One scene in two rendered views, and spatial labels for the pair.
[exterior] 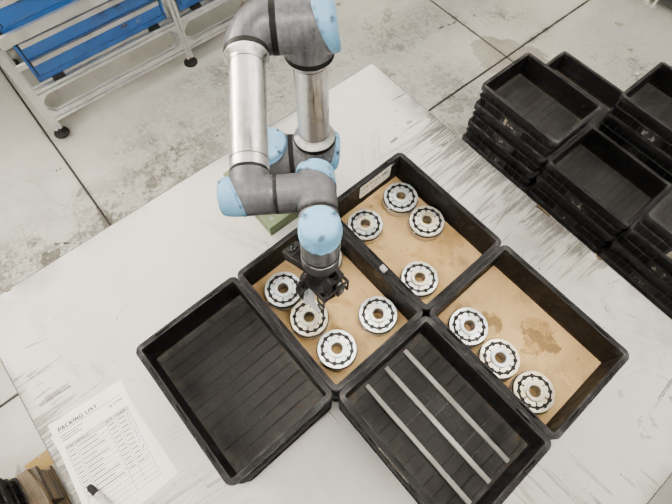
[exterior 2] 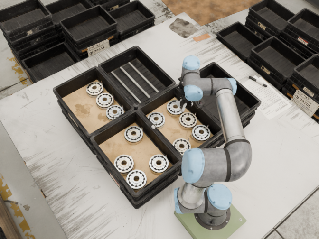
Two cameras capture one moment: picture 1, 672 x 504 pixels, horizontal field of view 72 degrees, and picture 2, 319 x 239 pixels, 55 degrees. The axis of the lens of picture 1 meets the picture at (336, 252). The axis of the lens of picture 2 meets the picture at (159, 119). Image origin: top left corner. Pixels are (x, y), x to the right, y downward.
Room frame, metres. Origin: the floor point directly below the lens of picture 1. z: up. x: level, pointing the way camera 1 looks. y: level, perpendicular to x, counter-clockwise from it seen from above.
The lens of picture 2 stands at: (1.31, -0.11, 2.31)
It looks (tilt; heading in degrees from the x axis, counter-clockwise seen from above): 57 degrees down; 179
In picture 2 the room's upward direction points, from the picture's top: 4 degrees clockwise
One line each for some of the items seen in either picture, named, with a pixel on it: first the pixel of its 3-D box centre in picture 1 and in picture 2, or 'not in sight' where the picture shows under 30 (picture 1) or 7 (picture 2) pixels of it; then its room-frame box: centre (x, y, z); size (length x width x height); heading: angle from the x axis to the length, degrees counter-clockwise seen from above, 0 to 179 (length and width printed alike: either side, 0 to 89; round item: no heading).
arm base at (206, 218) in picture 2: not in sight; (213, 207); (0.84, 0.20, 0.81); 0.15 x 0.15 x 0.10
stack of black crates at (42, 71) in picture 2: not in sight; (54, 70); (-0.47, -1.03, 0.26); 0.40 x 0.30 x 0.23; 130
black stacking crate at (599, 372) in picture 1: (518, 339); (94, 105); (0.30, -0.47, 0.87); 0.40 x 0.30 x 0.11; 41
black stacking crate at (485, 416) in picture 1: (437, 421); (136, 80); (0.10, -0.25, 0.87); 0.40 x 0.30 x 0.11; 41
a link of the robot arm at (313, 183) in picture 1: (307, 191); (196, 87); (0.47, 0.05, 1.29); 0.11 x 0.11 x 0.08; 5
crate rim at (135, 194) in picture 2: (411, 226); (135, 150); (0.60, -0.21, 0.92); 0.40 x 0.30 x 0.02; 41
